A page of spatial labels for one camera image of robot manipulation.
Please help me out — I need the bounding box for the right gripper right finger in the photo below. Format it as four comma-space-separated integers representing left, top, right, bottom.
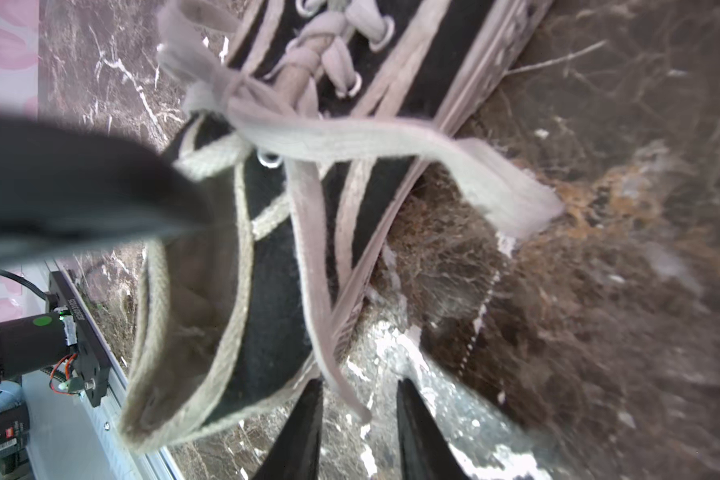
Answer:
396, 378, 468, 480

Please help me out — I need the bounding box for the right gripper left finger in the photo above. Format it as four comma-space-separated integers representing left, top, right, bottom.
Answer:
253, 379, 324, 480

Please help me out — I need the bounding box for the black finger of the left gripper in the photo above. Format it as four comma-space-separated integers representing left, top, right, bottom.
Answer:
0, 115, 212, 268

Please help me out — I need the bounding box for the black white canvas sneaker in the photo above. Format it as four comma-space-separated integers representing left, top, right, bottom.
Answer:
118, 0, 556, 454

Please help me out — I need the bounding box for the blue grey device box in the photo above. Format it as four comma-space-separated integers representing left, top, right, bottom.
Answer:
0, 380, 30, 476

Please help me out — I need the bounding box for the aluminium front rail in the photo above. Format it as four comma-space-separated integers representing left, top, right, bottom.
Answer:
20, 257, 184, 480

